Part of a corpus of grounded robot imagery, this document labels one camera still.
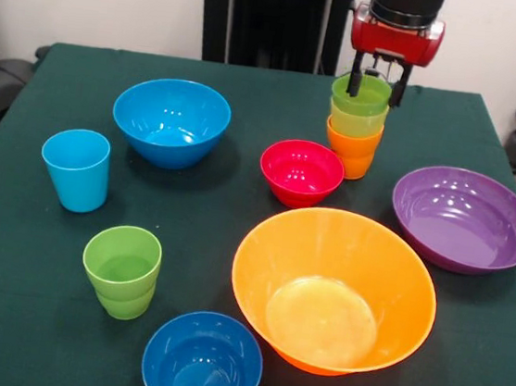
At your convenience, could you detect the pink-red small bowl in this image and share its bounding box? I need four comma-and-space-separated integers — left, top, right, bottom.
255, 135, 349, 215

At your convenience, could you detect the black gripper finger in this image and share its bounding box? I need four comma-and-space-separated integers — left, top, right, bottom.
346, 49, 367, 99
388, 61, 415, 110

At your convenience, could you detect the light green cup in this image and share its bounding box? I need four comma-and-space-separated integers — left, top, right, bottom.
90, 276, 157, 324
78, 221, 166, 305

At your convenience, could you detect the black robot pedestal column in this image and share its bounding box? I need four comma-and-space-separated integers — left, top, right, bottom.
188, 0, 372, 80

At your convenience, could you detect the light blue bowl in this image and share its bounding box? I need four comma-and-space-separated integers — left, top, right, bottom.
106, 72, 235, 177

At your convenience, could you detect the large orange bowl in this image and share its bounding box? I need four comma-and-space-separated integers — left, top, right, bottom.
220, 197, 447, 386

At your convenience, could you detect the dark green tablecloth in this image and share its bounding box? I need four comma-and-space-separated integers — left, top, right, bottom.
0, 35, 516, 386

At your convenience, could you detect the light blue cup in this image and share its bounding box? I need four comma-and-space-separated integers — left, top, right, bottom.
34, 124, 116, 218

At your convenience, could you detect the dark blue small bowl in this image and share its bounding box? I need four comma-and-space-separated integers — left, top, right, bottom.
138, 304, 270, 386

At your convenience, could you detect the yellow translucent cup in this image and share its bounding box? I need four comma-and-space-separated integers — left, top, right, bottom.
325, 96, 391, 143

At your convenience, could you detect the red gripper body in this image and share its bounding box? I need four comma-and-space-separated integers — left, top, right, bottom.
346, 0, 448, 71

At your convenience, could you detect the purple bowl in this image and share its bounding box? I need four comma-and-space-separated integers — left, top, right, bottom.
384, 159, 516, 281

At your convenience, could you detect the orange cup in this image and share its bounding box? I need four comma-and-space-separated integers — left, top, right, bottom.
321, 114, 386, 165
329, 147, 376, 183

